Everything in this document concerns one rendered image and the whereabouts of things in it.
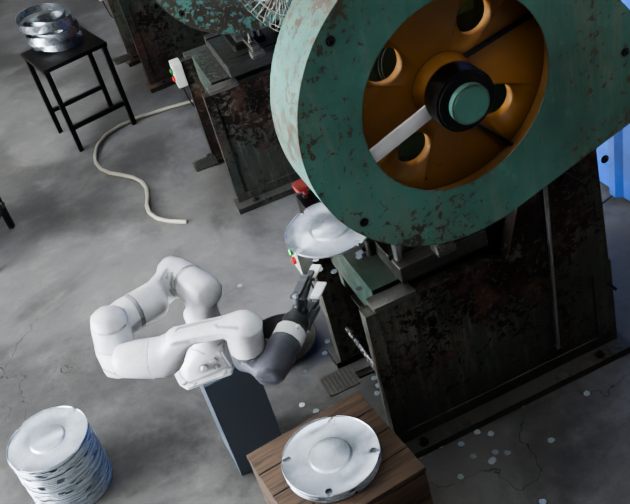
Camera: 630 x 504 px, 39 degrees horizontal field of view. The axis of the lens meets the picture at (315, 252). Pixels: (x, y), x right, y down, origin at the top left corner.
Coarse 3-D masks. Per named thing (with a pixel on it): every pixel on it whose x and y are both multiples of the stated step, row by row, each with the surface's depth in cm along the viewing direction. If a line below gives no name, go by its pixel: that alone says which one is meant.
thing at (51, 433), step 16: (32, 416) 317; (48, 416) 316; (64, 416) 314; (80, 416) 313; (16, 432) 313; (32, 432) 312; (48, 432) 309; (64, 432) 308; (80, 432) 306; (16, 448) 307; (32, 448) 305; (48, 448) 303; (64, 448) 302; (16, 464) 301; (32, 464) 299; (48, 464) 298
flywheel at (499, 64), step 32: (448, 0) 205; (512, 0) 211; (416, 32) 206; (448, 32) 209; (480, 32) 212; (512, 32) 216; (416, 64) 210; (448, 64) 207; (480, 64) 217; (512, 64) 221; (544, 64) 224; (384, 96) 211; (416, 96) 213; (448, 96) 204; (480, 96) 205; (512, 96) 226; (384, 128) 216; (416, 128) 213; (448, 128) 210; (480, 128) 227; (512, 128) 231; (384, 160) 221; (416, 160) 227; (448, 160) 228; (480, 160) 232
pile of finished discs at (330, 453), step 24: (312, 432) 265; (336, 432) 263; (360, 432) 261; (288, 456) 260; (312, 456) 257; (336, 456) 255; (360, 456) 254; (288, 480) 253; (312, 480) 251; (336, 480) 249; (360, 480) 247
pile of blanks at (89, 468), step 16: (80, 448) 303; (96, 448) 311; (64, 464) 298; (80, 464) 303; (96, 464) 311; (32, 480) 301; (48, 480) 298; (64, 480) 301; (80, 480) 305; (96, 480) 310; (32, 496) 310; (48, 496) 305; (64, 496) 304; (80, 496) 307; (96, 496) 313
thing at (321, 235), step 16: (320, 208) 284; (304, 224) 280; (320, 224) 276; (336, 224) 274; (288, 240) 275; (304, 240) 273; (320, 240) 271; (336, 240) 269; (352, 240) 267; (304, 256) 266; (320, 256) 265
